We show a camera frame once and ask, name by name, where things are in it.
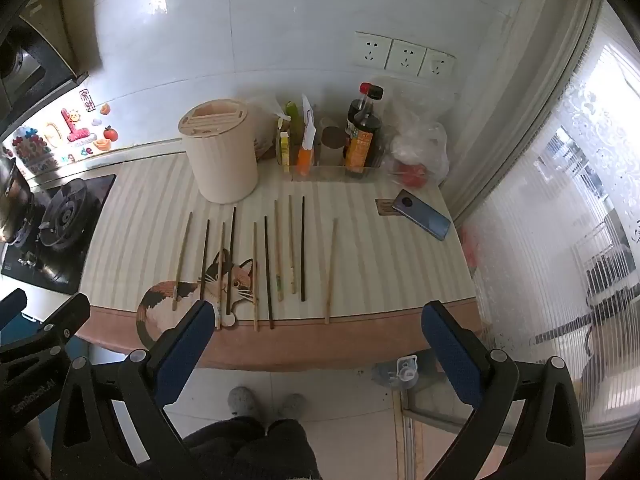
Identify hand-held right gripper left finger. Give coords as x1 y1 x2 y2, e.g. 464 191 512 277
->
50 299 217 480

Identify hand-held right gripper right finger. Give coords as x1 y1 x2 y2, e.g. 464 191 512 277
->
421 300 586 480

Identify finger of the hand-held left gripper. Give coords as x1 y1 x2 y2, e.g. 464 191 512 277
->
0 291 92 368
0 288 28 333

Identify dark wooden chopstick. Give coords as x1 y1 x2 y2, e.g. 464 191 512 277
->
300 196 306 303
226 206 237 317
263 215 275 331

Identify beige round chopstick holder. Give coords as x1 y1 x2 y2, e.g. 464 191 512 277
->
179 99 259 204

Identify person's left forearm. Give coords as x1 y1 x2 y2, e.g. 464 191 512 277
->
20 417 56 480

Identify clear plastic water bottle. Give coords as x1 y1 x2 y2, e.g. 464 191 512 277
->
371 355 421 388

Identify grey slipper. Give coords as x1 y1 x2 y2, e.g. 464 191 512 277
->
227 386 261 418
277 393 307 421

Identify gas stove burner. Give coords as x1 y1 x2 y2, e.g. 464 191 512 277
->
39 178 90 251

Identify metal cooking pot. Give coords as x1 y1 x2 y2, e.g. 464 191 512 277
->
0 152 35 243

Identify person's dark trousers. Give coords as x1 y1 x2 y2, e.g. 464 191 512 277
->
181 417 321 480

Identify black glass gas stove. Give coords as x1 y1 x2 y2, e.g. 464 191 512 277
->
0 175 118 296

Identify frosted glass sliding door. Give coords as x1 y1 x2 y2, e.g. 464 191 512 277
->
450 0 640 436

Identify blue smartphone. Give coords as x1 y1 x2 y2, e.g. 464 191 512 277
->
391 189 452 242

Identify red tomato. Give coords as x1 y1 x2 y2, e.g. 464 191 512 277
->
397 162 428 186

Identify clear plastic bag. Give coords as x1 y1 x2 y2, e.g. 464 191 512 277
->
382 85 451 188

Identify clear plastic organizer tray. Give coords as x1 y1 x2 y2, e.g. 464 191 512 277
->
275 152 388 182

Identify black cap sauce bottle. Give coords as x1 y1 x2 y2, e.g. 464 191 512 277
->
345 85 385 179

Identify brown lid jar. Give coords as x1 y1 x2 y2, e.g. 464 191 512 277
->
320 118 348 166

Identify black range hood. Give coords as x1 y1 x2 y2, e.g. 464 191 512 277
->
0 15 89 131

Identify white plastic bag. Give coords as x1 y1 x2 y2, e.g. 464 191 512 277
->
247 92 291 160

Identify green bottle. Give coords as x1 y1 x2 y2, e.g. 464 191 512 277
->
285 101 306 146

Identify red cap sauce bottle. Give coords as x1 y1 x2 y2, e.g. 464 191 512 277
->
346 82 373 138

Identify white paper packet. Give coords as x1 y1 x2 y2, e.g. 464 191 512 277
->
300 93 318 148

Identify wooden frame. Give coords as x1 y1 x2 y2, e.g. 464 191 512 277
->
392 387 476 480

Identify group of colourful wall stickers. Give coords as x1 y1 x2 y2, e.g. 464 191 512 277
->
0 87 121 173

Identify white wall socket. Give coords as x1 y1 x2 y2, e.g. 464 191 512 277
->
355 31 393 70
386 39 428 77
419 49 457 78

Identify wooden wall cabinet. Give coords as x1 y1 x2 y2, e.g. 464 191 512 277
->
60 0 106 76

